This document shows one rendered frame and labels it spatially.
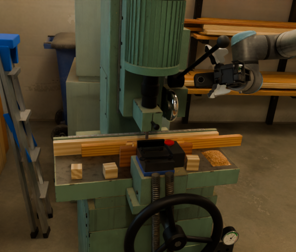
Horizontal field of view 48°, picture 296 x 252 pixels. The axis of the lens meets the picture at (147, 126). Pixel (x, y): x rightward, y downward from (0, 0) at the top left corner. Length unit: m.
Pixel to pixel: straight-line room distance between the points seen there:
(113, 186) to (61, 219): 1.30
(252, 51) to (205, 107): 2.57
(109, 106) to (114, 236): 0.48
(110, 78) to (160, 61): 0.31
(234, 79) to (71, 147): 0.57
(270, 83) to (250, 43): 2.19
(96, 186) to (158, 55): 0.43
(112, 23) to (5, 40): 0.68
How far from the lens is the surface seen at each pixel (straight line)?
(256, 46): 1.28
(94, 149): 1.14
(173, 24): 1.00
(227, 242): 1.27
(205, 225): 1.26
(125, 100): 1.19
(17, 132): 1.85
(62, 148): 1.15
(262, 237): 2.37
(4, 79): 1.76
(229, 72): 1.07
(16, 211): 2.44
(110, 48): 1.23
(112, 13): 1.21
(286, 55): 1.28
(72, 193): 1.04
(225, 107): 3.88
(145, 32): 0.99
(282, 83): 3.52
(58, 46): 2.83
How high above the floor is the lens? 1.47
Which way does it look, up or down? 24 degrees down
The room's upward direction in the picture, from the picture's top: 4 degrees clockwise
